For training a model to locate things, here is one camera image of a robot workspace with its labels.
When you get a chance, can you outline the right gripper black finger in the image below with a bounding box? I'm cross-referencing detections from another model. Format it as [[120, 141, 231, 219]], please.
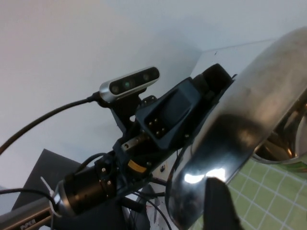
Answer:
[[202, 177, 244, 230]]

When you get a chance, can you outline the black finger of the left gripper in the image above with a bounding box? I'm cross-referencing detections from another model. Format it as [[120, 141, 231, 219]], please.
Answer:
[[193, 63, 235, 114]]

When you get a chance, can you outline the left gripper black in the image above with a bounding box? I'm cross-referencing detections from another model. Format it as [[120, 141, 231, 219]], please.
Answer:
[[112, 77, 201, 193]]

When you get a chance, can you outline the stainless steel pot lid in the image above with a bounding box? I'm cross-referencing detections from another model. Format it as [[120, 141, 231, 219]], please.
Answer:
[[165, 25, 307, 230]]

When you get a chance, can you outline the green grid mat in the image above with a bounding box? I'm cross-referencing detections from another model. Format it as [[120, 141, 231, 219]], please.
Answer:
[[225, 155, 307, 230]]

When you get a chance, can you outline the black box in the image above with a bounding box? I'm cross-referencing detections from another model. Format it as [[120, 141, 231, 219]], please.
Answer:
[[12, 148, 85, 209]]

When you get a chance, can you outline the white zip tie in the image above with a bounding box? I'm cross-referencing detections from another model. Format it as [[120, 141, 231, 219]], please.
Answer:
[[40, 176, 64, 219]]

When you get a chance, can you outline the black camera bracket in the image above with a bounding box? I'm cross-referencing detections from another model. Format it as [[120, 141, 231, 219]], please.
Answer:
[[98, 88, 159, 136]]

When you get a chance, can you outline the silver depth camera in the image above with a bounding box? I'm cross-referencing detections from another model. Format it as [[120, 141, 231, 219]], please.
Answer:
[[99, 66, 161, 104]]

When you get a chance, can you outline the thin black wire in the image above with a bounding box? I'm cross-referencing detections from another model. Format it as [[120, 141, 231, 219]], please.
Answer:
[[0, 188, 56, 201], [64, 152, 113, 183]]

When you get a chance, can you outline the thick black camera cable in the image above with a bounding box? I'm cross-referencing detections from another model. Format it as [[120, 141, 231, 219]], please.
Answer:
[[0, 95, 102, 156]]

